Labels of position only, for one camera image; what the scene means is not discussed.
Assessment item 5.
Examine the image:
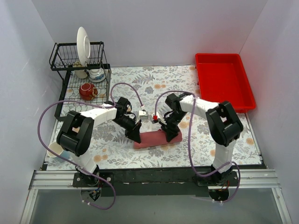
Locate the floral table mat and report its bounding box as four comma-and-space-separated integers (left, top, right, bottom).
46, 64, 263, 170

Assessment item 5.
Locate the blue white mug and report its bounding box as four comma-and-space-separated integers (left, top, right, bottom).
47, 142, 69, 159

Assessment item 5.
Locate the red ceramic bowl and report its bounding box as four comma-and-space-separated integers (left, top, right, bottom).
79, 83, 98, 101

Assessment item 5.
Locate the aluminium frame rail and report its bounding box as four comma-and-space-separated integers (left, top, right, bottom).
21, 168, 292, 224

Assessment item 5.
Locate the black wire dish rack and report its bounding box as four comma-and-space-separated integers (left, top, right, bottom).
49, 42, 112, 121

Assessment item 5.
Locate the red plastic bin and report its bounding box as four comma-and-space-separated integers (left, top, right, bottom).
195, 53, 256, 113

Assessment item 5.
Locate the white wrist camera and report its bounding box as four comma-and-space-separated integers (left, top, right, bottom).
151, 113, 167, 125
136, 110, 149, 123

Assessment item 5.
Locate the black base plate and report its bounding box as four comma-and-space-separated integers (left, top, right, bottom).
72, 167, 239, 198

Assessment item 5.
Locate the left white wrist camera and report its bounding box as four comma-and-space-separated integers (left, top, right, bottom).
136, 110, 149, 123

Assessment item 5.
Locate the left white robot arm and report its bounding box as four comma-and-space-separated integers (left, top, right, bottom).
57, 97, 142, 187

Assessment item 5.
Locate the white ceramic plate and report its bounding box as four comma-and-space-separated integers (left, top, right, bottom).
77, 27, 91, 67

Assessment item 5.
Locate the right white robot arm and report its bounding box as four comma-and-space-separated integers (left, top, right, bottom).
159, 91, 243, 186

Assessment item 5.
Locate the blue white floral teapot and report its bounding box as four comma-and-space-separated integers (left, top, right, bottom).
84, 68, 106, 83

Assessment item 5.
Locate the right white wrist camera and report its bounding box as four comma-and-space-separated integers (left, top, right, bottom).
151, 113, 167, 125

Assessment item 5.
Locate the pink red t shirt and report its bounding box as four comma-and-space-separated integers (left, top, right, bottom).
133, 130, 182, 149

